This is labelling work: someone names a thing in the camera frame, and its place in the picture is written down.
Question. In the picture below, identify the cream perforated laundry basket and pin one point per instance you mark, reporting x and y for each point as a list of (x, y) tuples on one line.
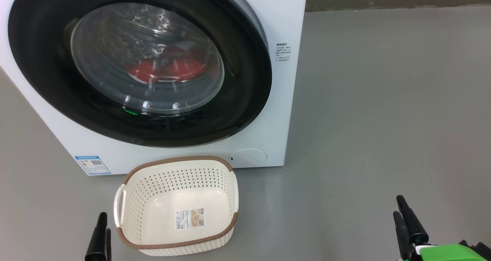
[(161, 184)]

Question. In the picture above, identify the black round glass washer door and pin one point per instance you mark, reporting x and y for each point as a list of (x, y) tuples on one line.
[(46, 81)]

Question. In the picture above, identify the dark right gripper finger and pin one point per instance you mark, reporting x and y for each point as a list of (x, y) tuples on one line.
[(414, 224), (402, 234)]

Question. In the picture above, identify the printed product label sticker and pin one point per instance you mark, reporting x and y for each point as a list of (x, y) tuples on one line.
[(190, 219)]

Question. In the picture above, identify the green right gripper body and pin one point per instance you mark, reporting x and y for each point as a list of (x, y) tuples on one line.
[(448, 253)]

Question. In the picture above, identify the grey baseboard strip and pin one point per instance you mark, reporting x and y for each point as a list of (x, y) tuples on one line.
[(399, 2)]

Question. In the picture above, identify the white front-load washing machine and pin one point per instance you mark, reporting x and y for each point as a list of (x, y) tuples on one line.
[(284, 100)]

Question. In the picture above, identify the red garment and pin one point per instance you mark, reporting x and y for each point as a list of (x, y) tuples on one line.
[(180, 67)]

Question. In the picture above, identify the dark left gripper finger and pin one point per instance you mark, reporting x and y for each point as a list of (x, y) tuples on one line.
[(109, 247), (98, 245)]

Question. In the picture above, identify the blue energy label sticker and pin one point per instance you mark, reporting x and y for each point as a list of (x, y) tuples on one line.
[(93, 165)]

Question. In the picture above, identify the round white filter cover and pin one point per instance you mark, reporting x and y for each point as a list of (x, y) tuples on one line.
[(248, 158)]

